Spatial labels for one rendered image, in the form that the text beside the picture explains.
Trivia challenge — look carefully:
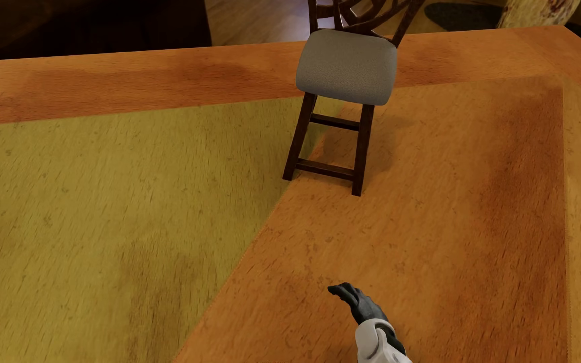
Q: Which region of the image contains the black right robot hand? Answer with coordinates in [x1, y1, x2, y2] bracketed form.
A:
[327, 282, 389, 326]

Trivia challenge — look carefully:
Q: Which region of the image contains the dark wood fabric-seat stool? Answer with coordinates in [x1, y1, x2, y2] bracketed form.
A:
[282, 0, 426, 197]

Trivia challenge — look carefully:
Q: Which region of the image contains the orange and yellow carpet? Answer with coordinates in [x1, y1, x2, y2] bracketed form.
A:
[0, 25, 581, 363]

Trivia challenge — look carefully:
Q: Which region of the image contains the pale yellow speckled object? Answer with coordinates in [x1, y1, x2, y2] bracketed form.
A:
[496, 0, 581, 29]

